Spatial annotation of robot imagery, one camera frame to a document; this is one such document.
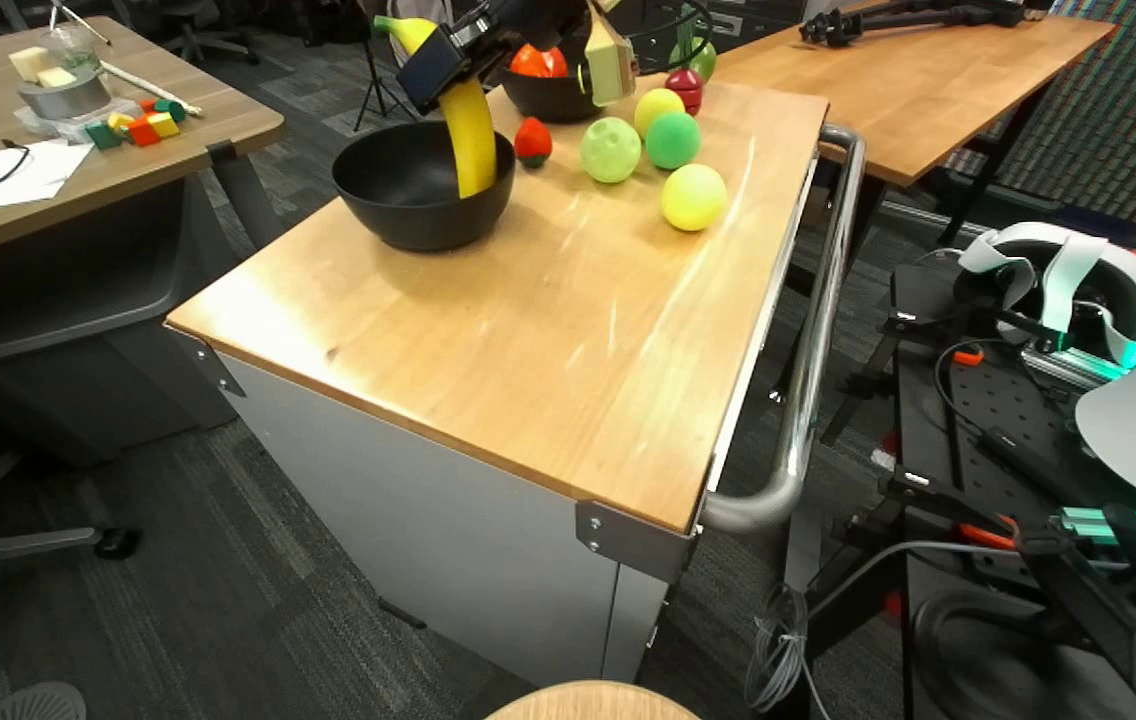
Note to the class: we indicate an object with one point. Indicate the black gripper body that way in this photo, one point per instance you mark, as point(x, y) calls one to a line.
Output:
point(475, 45)

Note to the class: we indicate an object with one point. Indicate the red orange bell pepper toy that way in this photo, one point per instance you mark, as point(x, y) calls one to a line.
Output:
point(541, 62)

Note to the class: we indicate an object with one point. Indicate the yellow banana toy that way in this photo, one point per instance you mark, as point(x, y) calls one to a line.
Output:
point(462, 106)

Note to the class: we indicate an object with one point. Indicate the small red tomato toy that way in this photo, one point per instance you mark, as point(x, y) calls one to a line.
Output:
point(534, 142)

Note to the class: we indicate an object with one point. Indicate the light green bumpy ball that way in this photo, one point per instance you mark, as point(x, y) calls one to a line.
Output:
point(611, 150)

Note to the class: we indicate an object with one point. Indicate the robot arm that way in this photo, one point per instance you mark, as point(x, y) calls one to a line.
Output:
point(596, 52)

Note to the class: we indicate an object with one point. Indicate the far black bowl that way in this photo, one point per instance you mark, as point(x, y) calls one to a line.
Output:
point(553, 100)

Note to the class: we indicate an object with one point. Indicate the black bowl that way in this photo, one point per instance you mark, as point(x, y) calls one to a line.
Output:
point(553, 100)
point(403, 187)

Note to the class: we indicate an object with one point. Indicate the near black bowl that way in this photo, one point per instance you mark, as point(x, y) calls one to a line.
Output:
point(403, 187)

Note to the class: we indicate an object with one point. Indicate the yellow ball behind green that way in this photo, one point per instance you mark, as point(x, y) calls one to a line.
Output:
point(654, 106)

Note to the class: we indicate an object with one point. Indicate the green foam ball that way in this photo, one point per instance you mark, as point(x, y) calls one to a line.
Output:
point(672, 142)

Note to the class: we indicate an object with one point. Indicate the red radish toy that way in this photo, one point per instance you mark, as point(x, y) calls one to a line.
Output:
point(682, 76)

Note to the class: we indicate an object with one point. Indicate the coloured toy blocks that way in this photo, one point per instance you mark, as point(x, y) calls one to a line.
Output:
point(140, 125)

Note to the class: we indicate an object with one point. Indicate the clear plastic container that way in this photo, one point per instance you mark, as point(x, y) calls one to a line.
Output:
point(61, 72)

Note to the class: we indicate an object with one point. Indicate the far wooden desk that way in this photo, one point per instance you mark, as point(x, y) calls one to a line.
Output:
point(914, 96)

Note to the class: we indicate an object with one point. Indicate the wooden desk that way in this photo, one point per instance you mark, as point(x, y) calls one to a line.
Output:
point(914, 96)
point(85, 276)

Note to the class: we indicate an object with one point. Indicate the white paper sheet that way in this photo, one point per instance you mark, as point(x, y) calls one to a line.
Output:
point(39, 168)

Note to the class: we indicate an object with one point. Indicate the left wooden desk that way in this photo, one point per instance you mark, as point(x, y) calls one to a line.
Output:
point(85, 276)

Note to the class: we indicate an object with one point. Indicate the white cart cabinet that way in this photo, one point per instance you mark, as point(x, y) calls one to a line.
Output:
point(479, 555)

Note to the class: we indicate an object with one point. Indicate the round wooden stool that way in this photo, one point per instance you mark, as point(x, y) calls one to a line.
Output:
point(595, 702)

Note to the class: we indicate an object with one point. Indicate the white VR headset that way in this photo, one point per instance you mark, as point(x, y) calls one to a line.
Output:
point(1065, 296)

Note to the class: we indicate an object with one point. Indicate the yellow ball near handle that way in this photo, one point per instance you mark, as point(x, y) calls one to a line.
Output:
point(693, 197)

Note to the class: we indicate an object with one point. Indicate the steel cart handle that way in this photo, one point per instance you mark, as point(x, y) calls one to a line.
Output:
point(797, 430)

